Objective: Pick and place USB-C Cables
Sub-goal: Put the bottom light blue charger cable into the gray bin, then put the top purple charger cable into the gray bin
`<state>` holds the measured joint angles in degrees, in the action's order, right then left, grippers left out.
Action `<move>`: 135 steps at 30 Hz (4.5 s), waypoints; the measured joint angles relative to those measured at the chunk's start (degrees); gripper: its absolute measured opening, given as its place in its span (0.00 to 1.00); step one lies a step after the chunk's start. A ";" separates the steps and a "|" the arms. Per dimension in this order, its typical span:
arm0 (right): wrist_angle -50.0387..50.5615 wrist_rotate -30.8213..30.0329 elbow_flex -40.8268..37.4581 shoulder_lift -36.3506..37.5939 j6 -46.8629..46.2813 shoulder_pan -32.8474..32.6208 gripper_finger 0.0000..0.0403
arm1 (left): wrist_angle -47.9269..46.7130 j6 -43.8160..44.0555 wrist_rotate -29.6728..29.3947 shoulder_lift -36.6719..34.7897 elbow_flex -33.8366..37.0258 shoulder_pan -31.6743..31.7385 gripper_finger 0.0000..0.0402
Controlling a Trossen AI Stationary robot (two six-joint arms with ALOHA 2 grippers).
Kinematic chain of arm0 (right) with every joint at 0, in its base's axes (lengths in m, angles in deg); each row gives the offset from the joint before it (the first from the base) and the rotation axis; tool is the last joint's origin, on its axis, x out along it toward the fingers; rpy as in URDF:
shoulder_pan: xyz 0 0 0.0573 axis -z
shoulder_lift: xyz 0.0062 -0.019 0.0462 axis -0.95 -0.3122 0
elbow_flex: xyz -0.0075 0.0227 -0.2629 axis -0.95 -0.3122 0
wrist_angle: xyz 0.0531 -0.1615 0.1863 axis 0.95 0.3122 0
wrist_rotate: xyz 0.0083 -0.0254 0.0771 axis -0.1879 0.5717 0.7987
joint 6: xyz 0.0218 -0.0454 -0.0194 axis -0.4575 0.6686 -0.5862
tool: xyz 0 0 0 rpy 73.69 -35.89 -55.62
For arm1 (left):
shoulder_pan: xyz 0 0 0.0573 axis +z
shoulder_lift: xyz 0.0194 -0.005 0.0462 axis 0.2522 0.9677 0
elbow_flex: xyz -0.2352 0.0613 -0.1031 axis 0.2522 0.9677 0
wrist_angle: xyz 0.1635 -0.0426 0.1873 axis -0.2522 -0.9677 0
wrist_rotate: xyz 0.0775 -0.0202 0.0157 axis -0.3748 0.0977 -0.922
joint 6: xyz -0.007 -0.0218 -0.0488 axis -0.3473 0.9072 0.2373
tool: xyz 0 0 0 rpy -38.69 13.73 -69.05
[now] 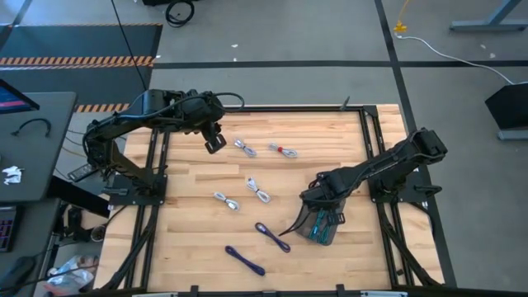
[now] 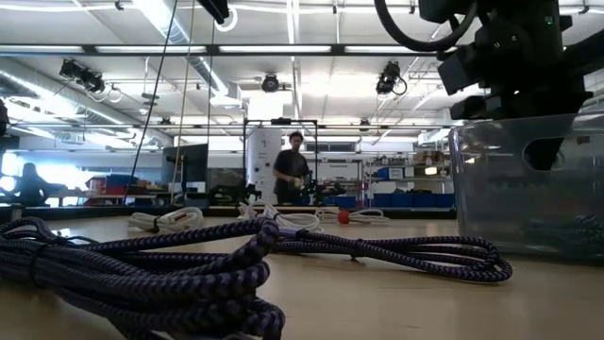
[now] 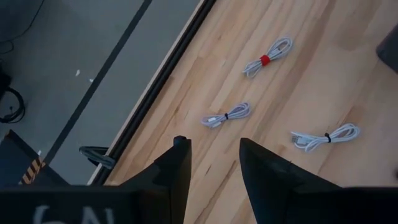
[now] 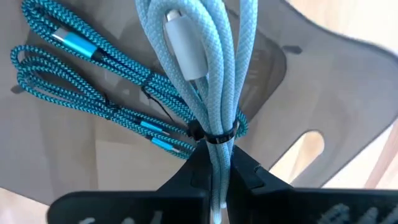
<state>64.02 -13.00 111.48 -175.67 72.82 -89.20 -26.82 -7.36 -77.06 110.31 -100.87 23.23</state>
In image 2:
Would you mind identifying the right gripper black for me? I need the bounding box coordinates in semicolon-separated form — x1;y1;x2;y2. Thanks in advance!
449;30;595;172

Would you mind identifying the transparent grey plastic bin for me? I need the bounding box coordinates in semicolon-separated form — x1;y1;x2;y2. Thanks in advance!
447;111;604;262

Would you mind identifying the purple braided USB-C cable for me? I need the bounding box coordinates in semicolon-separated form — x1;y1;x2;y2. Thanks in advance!
0;215;287;340
272;228;514;284

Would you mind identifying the white cable with red tie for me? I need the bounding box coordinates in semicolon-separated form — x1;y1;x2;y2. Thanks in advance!
314;207;392;226

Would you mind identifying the white cable with black tie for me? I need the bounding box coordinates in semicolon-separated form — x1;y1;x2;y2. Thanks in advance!
237;200;326;233
126;206;206;235

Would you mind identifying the metal storage shelf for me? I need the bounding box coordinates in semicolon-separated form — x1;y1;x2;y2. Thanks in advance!
362;150;454;195

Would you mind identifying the person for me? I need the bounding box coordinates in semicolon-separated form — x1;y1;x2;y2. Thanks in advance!
12;162;54;208
272;130;312;206

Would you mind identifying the white cylindrical tank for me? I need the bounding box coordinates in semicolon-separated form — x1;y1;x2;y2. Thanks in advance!
246;127;283;205

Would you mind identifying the black overhead crossbar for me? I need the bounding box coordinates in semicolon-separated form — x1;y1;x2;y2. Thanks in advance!
0;43;454;58

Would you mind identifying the black monitor on stand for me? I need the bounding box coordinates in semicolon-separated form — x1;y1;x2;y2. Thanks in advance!
162;144;210;209

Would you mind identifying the blue storage box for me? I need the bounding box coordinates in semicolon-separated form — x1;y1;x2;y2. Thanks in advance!
106;174;141;188

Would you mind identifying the red storage box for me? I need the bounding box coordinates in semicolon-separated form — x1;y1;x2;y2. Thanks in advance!
85;177;127;196

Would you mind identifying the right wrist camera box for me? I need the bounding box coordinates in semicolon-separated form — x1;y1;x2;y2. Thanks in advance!
437;46;478;95

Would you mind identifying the black overhead camera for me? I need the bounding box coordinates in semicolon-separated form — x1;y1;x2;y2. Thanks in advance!
376;60;408;96
59;59;106;94
260;73;281;94

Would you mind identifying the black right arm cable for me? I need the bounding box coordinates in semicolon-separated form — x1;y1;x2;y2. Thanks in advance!
374;0;478;53

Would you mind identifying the yellow hanging rope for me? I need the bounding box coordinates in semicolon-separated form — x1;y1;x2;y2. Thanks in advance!
169;0;196;205

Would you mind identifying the silver ventilation duct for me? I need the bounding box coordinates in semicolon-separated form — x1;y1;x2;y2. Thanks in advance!
131;0;230;95

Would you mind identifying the black hanging cable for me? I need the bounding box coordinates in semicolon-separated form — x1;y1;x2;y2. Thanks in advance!
122;0;180;206

